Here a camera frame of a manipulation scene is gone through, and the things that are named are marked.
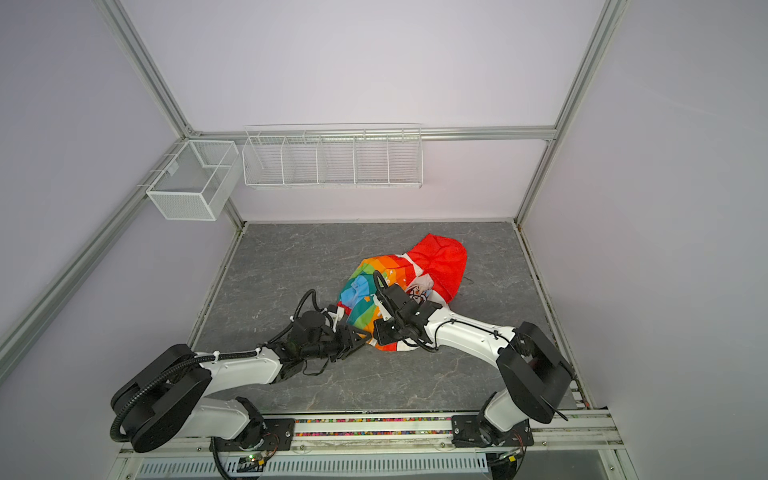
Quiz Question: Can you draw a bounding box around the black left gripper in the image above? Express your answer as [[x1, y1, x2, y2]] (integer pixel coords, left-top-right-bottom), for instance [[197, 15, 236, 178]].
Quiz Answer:
[[303, 324, 372, 362]]

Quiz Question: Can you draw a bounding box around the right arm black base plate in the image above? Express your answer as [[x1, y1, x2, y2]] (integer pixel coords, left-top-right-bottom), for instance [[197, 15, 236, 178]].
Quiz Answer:
[[451, 414, 534, 448]]

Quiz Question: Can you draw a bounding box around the white wire shelf basket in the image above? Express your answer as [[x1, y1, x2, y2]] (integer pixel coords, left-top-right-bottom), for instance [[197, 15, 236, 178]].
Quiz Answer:
[[241, 123, 424, 189]]

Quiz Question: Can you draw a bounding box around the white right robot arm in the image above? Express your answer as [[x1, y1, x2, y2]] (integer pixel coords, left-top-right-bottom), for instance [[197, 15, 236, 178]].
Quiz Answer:
[[374, 285, 575, 432]]

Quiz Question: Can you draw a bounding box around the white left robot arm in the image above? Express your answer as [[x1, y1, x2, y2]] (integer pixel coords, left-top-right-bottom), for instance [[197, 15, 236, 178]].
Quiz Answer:
[[109, 310, 372, 453]]

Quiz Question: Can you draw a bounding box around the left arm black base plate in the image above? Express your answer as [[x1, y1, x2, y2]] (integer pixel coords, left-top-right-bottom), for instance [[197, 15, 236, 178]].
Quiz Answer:
[[215, 417, 296, 452]]

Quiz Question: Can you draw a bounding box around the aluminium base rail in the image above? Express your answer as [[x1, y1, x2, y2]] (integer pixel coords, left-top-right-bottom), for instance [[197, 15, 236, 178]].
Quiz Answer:
[[108, 410, 638, 479]]

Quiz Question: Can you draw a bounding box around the black left arm corrugated cable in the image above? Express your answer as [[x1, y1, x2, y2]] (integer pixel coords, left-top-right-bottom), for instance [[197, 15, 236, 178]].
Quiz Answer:
[[292, 288, 322, 328]]

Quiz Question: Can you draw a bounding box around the white mesh box basket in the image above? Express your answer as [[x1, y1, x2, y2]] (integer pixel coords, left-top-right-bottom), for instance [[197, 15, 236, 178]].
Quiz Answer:
[[147, 140, 242, 221]]

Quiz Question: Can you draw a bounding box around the white vented cable duct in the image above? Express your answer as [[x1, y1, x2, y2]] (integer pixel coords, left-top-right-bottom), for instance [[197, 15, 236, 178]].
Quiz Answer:
[[136, 453, 490, 479]]

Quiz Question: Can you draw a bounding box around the colourful rainbow kids jacket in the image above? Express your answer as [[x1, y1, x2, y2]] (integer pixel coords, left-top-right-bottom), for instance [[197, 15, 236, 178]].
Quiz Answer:
[[336, 234, 468, 333]]

